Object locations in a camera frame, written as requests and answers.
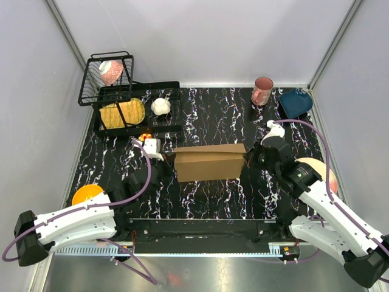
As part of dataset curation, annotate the brown cardboard box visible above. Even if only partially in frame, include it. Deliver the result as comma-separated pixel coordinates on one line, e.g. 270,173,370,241
174,144,246,183

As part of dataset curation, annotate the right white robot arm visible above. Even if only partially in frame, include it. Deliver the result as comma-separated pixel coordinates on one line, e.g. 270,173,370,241
246,137,388,288

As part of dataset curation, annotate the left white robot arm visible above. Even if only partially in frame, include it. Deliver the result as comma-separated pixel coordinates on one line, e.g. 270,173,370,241
11,154,172,267

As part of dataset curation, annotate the red yellow flower toy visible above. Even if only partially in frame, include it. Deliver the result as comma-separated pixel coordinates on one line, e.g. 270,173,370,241
138,133,152,142

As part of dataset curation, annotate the pink cream round plate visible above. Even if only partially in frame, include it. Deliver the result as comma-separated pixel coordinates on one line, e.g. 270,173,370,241
294,157,339,194

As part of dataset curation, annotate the orange round bowl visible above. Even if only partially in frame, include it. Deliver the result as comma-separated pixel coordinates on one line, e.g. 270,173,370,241
72,184,103,205

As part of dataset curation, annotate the yellow woven plate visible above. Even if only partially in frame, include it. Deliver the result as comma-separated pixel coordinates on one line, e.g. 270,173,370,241
100,98,145,129

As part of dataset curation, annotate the dark blue dish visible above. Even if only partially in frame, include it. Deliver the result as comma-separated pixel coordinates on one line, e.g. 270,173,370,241
280,88,313,119

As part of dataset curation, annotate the pink ceramic mug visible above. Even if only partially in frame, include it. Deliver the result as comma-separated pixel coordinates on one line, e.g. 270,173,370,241
251,77,274,106

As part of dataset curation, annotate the pink patterned bowl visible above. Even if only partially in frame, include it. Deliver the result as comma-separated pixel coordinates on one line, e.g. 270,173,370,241
98,60,123,86

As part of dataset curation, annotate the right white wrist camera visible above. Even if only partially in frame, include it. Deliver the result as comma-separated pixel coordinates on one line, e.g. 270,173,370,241
261,120,285,144

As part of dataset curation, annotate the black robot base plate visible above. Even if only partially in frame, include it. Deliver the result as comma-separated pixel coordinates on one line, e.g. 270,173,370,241
110,219,297,257

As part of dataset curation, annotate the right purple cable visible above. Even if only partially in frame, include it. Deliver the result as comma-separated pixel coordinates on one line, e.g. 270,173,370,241
249,119,389,282

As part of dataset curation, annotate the black wire dish rack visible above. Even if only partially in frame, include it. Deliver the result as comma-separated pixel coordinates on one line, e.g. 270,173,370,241
78,51,182,137

